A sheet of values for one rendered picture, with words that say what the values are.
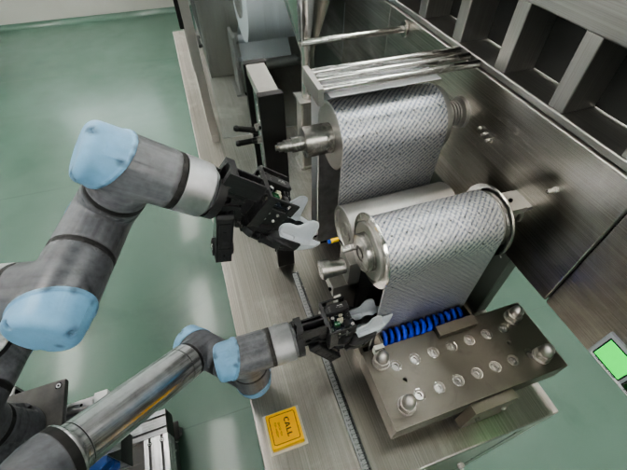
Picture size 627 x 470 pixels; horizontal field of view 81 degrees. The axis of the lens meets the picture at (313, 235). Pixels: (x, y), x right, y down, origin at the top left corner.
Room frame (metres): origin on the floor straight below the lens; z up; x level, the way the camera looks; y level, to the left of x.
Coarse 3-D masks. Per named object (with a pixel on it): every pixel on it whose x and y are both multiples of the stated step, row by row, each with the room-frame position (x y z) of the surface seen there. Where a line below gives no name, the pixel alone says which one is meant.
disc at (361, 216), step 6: (360, 216) 0.48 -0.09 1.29; (366, 216) 0.46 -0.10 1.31; (372, 222) 0.43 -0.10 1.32; (372, 228) 0.43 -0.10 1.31; (378, 228) 0.42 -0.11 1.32; (378, 234) 0.41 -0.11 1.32; (378, 240) 0.41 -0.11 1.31; (384, 246) 0.39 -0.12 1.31; (384, 252) 0.38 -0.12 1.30; (384, 258) 0.38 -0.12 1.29; (384, 264) 0.38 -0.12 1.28; (384, 270) 0.37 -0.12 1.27; (384, 276) 0.37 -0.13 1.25; (372, 282) 0.40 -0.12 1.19; (378, 282) 0.38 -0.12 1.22; (384, 282) 0.36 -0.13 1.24
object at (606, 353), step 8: (608, 344) 0.27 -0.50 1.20; (600, 352) 0.26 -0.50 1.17; (608, 352) 0.26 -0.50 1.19; (616, 352) 0.25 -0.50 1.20; (608, 360) 0.25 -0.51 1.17; (616, 360) 0.24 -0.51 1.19; (624, 360) 0.24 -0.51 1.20; (608, 368) 0.24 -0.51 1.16; (616, 368) 0.23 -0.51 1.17; (624, 368) 0.23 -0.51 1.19; (616, 376) 0.23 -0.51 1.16
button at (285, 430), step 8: (288, 408) 0.24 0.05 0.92; (296, 408) 0.24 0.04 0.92; (272, 416) 0.23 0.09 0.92; (280, 416) 0.23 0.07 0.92; (288, 416) 0.23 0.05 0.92; (296, 416) 0.23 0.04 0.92; (272, 424) 0.21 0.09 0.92; (280, 424) 0.21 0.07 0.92; (288, 424) 0.21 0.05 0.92; (296, 424) 0.21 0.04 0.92; (272, 432) 0.19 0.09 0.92; (280, 432) 0.19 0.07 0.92; (288, 432) 0.19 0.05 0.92; (296, 432) 0.19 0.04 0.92; (272, 440) 0.18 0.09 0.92; (280, 440) 0.18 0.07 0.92; (288, 440) 0.18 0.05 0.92; (296, 440) 0.18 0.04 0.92; (272, 448) 0.16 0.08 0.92; (280, 448) 0.17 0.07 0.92
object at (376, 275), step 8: (496, 200) 0.50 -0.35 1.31; (504, 216) 0.47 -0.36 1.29; (360, 224) 0.46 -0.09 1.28; (368, 224) 0.45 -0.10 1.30; (504, 224) 0.46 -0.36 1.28; (368, 232) 0.43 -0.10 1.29; (504, 232) 0.46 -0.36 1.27; (376, 240) 0.41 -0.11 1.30; (376, 248) 0.40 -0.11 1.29; (376, 256) 0.39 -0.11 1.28; (376, 264) 0.39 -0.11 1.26; (368, 272) 0.41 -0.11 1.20; (376, 272) 0.38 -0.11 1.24; (376, 280) 0.38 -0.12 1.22
